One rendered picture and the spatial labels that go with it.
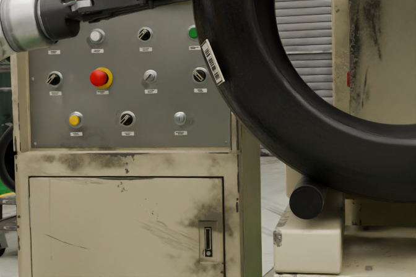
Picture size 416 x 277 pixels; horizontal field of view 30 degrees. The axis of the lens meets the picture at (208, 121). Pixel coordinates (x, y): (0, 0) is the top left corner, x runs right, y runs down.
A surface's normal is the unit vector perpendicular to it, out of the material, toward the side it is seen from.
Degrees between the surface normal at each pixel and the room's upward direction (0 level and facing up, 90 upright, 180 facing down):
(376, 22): 90
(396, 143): 101
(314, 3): 90
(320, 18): 90
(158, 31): 90
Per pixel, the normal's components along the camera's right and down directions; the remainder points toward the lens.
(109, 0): 0.04, 0.01
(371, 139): -0.22, 0.23
